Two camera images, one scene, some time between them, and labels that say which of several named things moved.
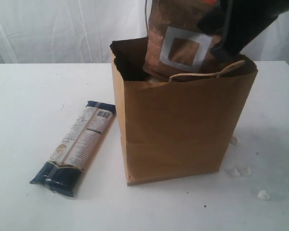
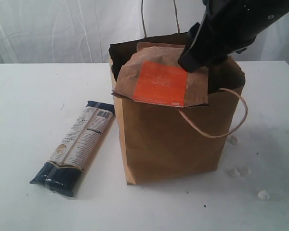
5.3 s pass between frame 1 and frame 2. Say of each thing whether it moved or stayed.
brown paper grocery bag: stayed
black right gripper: stayed
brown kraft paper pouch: moved
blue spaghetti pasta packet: stayed
